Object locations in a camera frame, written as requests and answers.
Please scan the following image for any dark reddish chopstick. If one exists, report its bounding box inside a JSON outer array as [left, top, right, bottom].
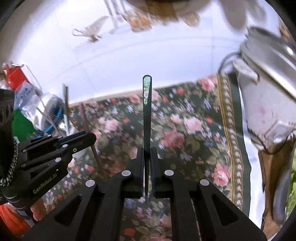
[[78, 103, 102, 168]]

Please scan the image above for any silver metal chopstick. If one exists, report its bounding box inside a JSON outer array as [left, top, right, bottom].
[[62, 83, 70, 135]]

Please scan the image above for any orange sleeve forearm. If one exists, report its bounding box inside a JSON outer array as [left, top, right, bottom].
[[0, 205, 30, 237]]

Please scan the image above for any person's left hand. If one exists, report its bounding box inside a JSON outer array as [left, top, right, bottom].
[[30, 198, 47, 221]]

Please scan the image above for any green box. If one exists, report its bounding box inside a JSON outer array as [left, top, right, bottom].
[[12, 109, 43, 142]]

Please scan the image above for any blue plastic basin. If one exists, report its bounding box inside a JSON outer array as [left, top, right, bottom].
[[43, 103, 65, 134]]

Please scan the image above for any floral dark green tablecloth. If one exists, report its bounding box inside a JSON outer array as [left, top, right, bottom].
[[41, 72, 253, 241]]

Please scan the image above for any bowl of lettuce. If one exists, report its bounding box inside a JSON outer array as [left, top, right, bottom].
[[286, 152, 296, 219]]

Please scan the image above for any white rice cooker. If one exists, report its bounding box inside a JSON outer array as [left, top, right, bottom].
[[218, 26, 295, 149]]

